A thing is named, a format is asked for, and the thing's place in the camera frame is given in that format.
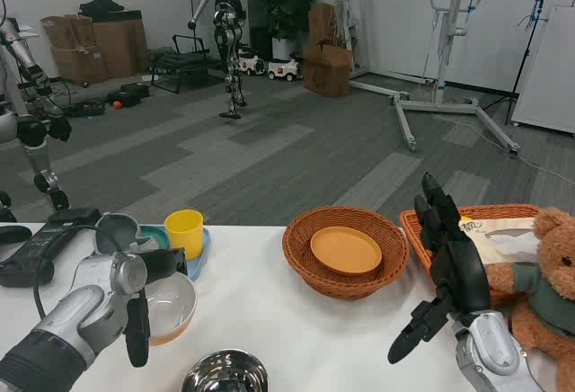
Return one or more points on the white orange plastic bowl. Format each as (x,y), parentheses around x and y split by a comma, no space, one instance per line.
(173,306)

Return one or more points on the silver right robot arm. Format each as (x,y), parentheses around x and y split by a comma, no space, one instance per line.
(489,351)

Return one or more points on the light blue plastic tray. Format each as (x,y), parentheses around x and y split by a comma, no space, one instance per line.
(200,259)

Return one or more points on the round brown wicker basket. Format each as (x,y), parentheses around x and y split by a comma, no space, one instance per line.
(305,261)

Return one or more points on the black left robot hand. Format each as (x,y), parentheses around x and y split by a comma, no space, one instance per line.
(166,264)

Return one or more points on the black tripod stand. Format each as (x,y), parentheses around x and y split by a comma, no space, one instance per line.
(523,55)

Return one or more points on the black floor case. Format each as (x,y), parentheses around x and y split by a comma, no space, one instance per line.
(130,94)

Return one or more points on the shiny steel bowl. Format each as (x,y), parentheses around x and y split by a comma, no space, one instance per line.
(224,374)

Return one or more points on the tall brown cardboard box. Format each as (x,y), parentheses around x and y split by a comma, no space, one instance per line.
(323,23)

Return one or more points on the black bag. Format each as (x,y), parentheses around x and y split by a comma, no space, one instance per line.
(101,5)

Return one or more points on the orange plastic plate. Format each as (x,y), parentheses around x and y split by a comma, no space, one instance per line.
(346,250)

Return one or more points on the white wheeled gantry stand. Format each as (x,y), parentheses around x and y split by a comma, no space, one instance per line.
(444,28)

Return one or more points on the open-flap cardboard box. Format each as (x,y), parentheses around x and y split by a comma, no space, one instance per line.
(67,30)

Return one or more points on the yellow plastic cup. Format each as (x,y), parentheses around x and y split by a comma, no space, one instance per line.
(184,234)

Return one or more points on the wide brown cardboard box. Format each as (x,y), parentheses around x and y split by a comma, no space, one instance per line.
(325,70)

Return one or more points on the large dark cardboard box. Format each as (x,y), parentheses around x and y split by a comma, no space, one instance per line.
(119,46)

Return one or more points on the hanging black silver humanoid robot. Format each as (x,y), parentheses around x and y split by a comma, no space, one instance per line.
(228,12)

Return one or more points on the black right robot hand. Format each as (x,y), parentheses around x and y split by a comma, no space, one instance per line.
(462,275)

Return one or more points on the teal plastic plate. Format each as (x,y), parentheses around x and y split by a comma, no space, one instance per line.
(157,234)

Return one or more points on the rectangular orange wicker basket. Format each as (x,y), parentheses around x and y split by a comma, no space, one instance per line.
(494,212)

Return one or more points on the low cardboard box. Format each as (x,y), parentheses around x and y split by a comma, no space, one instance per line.
(78,66)

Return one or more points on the black folding cot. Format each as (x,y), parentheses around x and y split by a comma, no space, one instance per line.
(179,68)

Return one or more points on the brown teddy bear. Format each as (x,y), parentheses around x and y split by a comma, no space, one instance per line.
(548,288)

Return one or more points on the white toy car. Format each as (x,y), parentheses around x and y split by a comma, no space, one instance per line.
(283,70)
(251,64)

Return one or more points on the white printed snack bag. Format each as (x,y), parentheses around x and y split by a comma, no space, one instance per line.
(507,241)

